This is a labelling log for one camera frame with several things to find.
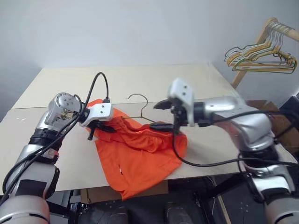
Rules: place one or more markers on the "orange shorts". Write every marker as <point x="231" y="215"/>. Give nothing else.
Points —
<point x="135" y="163"/>

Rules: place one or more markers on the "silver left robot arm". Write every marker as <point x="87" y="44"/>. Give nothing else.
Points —
<point x="30" y="177"/>

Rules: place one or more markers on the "light wooden stick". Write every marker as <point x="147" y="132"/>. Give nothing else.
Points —
<point x="224" y="210"/>

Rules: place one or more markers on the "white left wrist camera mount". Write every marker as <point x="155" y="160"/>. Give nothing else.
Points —
<point x="100" y="112"/>

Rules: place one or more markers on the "wooden clothes rack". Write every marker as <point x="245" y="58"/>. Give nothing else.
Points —
<point x="240" y="74"/>

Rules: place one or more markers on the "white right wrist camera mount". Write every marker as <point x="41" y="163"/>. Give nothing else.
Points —
<point x="182" y="93"/>

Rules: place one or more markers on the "black metal table frame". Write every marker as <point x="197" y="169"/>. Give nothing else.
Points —
<point x="74" y="210"/>

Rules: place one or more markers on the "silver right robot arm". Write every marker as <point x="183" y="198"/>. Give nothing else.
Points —
<point x="245" y="123"/>

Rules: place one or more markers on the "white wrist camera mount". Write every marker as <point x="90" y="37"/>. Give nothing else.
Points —
<point x="100" y="112"/>
<point x="182" y="93"/>

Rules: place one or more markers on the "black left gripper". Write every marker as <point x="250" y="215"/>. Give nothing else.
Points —
<point x="91" y="133"/>

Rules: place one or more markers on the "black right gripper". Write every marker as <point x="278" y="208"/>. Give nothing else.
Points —
<point x="179" y="114"/>

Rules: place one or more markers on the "open brown cardboard box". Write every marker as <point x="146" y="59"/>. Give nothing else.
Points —
<point x="283" y="142"/>

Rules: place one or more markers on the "dark boxy object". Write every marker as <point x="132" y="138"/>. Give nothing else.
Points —
<point x="292" y="102"/>

